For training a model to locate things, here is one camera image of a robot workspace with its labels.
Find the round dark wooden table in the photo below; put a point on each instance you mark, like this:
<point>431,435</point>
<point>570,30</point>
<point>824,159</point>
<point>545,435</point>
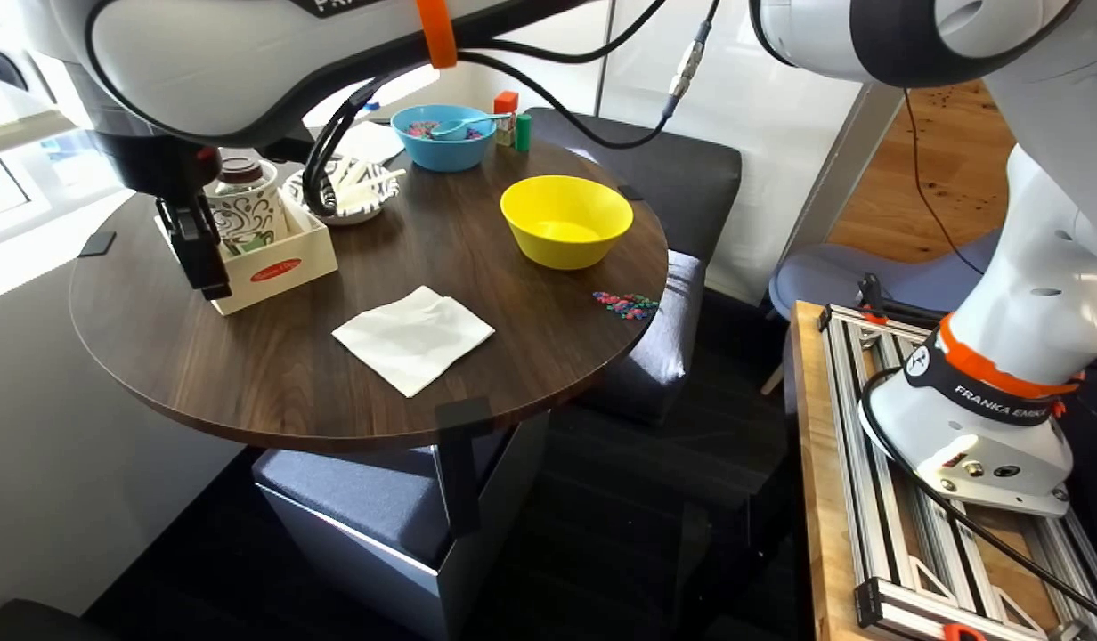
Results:
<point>271,374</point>

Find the small grey table tag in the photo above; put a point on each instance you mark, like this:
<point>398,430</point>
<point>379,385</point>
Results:
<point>96,242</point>

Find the colourful candy wrapper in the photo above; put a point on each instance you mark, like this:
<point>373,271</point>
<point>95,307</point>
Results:
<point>627,307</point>

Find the green wooden cylinder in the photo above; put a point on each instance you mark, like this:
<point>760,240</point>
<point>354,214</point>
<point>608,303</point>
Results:
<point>522,133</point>

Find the light wooden box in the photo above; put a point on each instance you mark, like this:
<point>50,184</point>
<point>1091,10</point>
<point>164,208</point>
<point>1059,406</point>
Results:
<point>267,271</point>

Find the blue bowl with items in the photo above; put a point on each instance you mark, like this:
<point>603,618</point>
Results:
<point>444,136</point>

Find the dark cushioned bench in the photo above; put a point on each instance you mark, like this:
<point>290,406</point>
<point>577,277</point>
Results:
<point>687,184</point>

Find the yellow plastic bowl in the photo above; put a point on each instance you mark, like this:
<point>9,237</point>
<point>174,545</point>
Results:
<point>564,223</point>

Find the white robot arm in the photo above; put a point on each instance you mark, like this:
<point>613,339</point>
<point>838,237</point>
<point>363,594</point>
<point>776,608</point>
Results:
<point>173,75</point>

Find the wooden robot mounting platform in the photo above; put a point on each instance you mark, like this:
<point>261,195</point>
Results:
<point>884,558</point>

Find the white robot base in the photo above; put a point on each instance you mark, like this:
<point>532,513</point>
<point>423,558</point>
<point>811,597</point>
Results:
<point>977,415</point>

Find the white paper napkin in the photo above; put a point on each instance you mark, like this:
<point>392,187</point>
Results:
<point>413,339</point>

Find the small patterned plate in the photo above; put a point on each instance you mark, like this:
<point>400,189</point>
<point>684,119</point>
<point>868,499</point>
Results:
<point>361,195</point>

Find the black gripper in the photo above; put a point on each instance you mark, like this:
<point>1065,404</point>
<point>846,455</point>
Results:
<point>174,176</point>

